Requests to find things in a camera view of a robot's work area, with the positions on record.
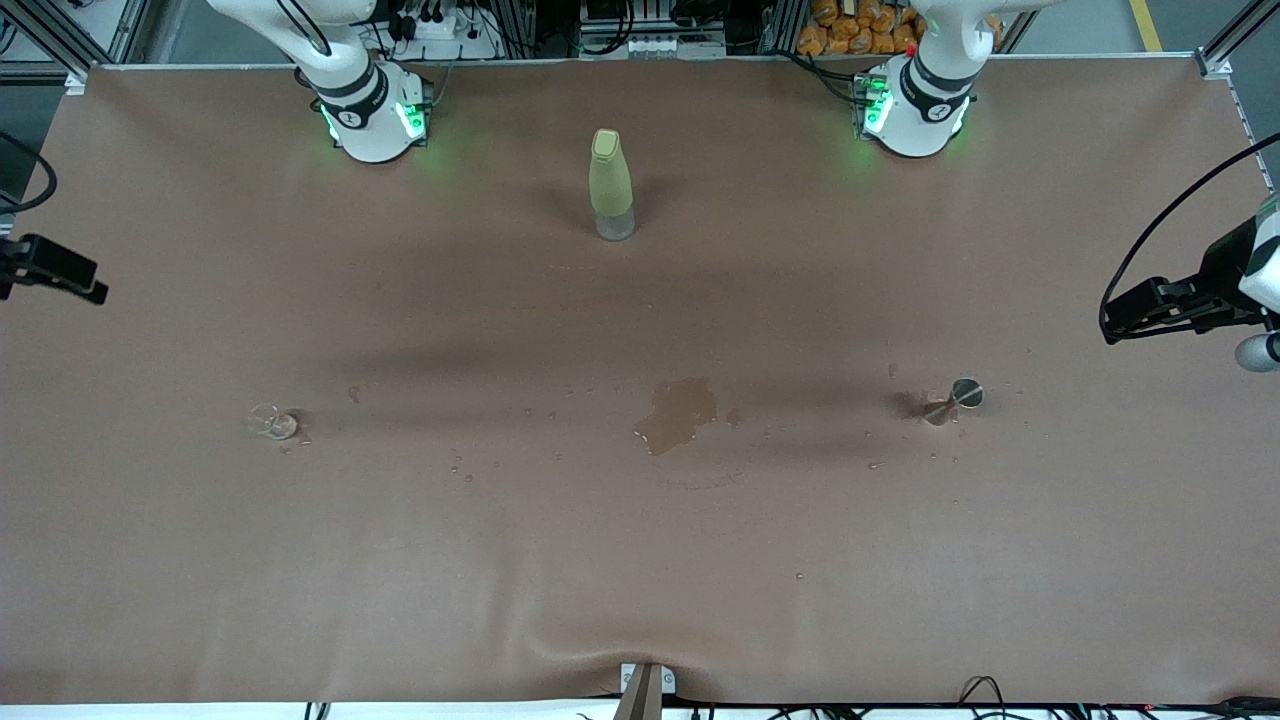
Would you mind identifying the white power strip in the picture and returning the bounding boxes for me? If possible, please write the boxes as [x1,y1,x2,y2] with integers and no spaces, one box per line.
[385,5,501,61]
[580,33,727,59]

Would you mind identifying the brown table mat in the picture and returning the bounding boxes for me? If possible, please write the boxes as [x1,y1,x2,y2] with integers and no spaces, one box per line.
[0,55,1280,706]

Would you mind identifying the aluminium frame post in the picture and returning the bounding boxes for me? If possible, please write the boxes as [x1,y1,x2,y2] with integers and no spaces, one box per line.
[0,0,151,83]
[1195,0,1280,79]

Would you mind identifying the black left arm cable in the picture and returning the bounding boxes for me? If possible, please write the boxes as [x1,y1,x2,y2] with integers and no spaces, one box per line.
[1098,133,1280,346]

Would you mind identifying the brown liquid puddle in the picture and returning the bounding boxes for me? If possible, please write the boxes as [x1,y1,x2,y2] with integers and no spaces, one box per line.
[633,377,719,457]

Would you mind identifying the metal table bracket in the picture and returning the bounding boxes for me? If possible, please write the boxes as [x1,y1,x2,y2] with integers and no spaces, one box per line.
[614,662,678,720]

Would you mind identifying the clear glass measuring cup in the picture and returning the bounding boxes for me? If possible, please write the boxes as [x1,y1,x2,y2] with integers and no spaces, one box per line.
[247,402,300,442]

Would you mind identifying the black cable loop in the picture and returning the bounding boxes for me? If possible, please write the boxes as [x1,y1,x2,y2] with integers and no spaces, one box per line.
[958,676,1007,720]

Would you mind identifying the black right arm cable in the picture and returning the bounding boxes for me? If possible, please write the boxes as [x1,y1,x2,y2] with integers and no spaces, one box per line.
[0,130,58,216]

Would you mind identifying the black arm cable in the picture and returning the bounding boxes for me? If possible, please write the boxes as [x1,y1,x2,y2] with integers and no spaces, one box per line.
[1098,133,1280,346]
[0,130,58,216]

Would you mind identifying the yellow-green bottle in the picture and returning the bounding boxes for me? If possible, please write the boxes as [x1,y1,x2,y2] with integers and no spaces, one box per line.
[588,128,637,242]

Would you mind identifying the steel jigger cup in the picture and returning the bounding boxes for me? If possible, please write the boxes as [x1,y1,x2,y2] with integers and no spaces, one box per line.
[920,377,986,428]

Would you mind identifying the bag of orange snacks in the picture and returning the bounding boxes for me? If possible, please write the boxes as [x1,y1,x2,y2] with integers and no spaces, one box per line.
[796,0,1003,57]

